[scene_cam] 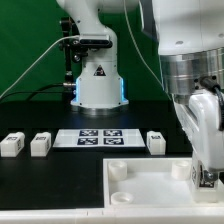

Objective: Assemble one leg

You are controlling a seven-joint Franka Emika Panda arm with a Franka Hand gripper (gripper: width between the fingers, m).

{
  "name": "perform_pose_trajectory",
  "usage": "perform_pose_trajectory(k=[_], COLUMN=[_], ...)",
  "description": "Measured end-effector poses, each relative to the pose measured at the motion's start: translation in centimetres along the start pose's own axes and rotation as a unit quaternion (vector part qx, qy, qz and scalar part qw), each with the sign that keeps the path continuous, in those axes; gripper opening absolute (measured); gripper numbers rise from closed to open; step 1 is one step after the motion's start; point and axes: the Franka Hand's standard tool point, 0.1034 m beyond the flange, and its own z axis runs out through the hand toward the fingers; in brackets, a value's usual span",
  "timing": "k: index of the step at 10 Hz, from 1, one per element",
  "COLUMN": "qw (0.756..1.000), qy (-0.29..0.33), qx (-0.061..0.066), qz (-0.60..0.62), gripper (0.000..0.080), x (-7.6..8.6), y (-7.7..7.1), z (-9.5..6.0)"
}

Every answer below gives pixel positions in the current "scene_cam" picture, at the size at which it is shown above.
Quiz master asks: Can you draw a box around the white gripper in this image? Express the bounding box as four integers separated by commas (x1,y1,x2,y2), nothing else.
174,90,224,186

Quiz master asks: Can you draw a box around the white square table top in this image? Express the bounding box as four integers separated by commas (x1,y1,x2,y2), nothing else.
103,158,224,208

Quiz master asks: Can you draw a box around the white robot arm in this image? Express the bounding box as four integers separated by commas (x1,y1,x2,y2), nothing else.
56,0,224,185

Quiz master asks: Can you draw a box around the black clamp stand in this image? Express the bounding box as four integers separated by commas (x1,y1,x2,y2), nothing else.
59,17,87,89

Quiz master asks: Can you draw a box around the white front fence rail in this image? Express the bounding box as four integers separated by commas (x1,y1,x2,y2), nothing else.
0,207,224,224

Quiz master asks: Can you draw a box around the white marker base plate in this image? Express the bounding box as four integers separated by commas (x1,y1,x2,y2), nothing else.
53,129,145,148

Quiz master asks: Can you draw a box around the black cable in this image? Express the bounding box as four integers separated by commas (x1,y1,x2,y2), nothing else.
0,83,76,103

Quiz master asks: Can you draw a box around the white cable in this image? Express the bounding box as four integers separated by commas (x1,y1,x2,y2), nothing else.
0,34,81,99

